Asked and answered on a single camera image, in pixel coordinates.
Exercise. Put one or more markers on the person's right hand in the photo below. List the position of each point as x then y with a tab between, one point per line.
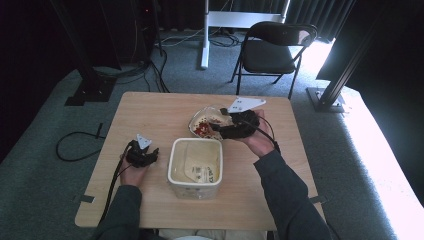
258	140

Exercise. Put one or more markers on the person's left hand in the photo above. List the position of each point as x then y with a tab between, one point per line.
132	175

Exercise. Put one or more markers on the black curtain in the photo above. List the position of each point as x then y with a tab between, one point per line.
313	16

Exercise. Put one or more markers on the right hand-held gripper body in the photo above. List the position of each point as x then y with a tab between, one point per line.
241	121

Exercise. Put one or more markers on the grey tape piece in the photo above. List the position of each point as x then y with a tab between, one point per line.
83	198
318	199

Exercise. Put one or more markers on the clear bowl with food leftovers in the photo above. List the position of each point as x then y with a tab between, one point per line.
205	125

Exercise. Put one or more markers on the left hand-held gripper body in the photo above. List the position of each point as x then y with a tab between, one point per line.
138	155

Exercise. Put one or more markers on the black metal stand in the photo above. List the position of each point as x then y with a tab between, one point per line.
90	83
328	98

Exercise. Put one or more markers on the white square plastic bin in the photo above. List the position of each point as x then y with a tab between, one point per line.
195	168

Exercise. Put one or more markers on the white desk frame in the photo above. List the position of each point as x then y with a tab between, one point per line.
233	19

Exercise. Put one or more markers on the black folding chair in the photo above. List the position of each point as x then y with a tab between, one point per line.
266	55

